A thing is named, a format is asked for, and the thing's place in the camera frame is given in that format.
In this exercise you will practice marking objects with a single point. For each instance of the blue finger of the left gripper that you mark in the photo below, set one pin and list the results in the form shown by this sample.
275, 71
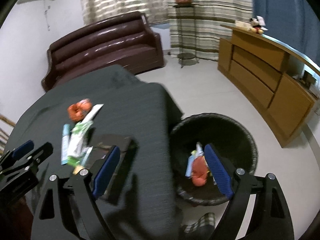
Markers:
23, 149

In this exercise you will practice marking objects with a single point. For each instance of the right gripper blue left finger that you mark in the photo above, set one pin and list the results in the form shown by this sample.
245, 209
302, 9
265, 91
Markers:
103, 170

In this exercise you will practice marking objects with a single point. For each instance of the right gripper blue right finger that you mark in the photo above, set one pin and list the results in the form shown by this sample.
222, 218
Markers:
219, 172

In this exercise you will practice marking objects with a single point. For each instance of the large red plastic bag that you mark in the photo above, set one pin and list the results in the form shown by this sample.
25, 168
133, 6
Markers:
199, 172

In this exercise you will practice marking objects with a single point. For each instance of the dark green yellow tube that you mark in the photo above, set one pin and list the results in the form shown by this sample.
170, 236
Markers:
77, 169

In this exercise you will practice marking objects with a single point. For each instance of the black cigarette carton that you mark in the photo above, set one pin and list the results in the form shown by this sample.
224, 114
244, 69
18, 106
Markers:
101, 145

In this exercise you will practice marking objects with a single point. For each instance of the white blue printed wrapper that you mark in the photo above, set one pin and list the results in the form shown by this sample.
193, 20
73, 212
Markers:
194, 155

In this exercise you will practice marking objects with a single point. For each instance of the wooden chair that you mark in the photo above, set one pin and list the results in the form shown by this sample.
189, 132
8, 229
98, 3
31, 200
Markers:
4, 135

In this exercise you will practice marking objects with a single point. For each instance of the green white tissue packet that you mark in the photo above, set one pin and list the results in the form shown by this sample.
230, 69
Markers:
78, 141

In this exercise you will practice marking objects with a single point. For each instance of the checkered slipper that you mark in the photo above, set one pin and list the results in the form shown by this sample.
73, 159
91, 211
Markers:
207, 219

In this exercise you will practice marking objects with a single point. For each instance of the dark grey tablecloth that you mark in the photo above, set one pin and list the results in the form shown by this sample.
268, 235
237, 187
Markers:
144, 111

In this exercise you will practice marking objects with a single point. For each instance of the light blue tube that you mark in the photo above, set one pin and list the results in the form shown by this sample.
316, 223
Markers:
65, 143

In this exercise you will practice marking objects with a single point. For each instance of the small orange plastic bag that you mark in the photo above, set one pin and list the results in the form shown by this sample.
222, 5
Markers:
79, 110

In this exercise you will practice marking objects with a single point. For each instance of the wooden sideboard cabinet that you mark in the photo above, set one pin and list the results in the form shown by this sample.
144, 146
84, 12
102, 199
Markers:
269, 74

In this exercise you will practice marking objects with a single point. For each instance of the dark brown leather sofa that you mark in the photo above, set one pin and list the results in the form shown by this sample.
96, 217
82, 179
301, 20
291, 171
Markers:
126, 40

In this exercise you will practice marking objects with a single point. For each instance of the striped curtain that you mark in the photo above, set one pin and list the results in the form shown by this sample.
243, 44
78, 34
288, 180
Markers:
211, 16

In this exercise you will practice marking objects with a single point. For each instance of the beige box on cabinet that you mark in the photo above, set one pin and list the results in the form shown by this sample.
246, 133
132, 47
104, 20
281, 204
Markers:
242, 24

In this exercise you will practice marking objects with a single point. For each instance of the mickey mouse plush toy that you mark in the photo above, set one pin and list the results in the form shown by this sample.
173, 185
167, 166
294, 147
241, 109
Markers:
258, 25

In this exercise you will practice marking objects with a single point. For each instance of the black metal plant stand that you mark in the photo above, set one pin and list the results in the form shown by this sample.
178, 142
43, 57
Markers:
187, 34

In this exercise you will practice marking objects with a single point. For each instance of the blue curtain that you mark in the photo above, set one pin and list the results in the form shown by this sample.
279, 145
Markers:
293, 22

